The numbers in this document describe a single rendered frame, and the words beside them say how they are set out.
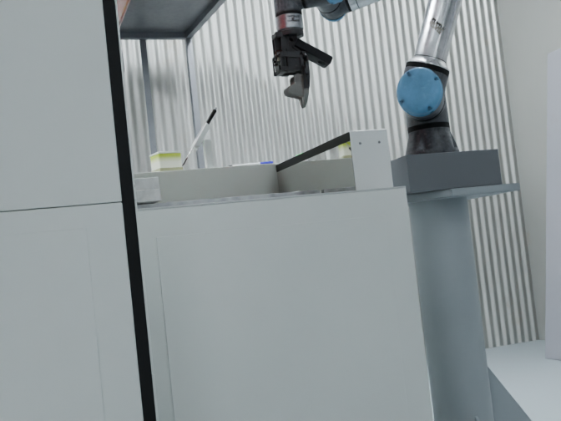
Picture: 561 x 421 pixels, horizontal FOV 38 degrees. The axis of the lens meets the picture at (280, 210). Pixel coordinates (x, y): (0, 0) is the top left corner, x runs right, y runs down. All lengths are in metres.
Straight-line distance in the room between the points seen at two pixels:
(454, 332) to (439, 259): 0.20
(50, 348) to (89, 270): 0.14
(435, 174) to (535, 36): 3.10
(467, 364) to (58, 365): 1.19
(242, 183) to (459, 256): 0.64
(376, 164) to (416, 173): 0.25
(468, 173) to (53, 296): 1.18
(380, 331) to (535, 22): 3.59
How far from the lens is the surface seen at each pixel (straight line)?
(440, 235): 2.20
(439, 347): 2.23
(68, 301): 1.41
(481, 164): 2.19
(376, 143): 1.87
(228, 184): 2.31
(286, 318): 1.69
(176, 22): 4.19
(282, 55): 2.23
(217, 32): 4.64
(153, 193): 1.88
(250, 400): 1.69
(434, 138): 2.24
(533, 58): 5.15
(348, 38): 4.90
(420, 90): 2.12
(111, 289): 1.42
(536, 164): 5.15
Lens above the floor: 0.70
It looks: 3 degrees up
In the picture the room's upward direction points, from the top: 6 degrees counter-clockwise
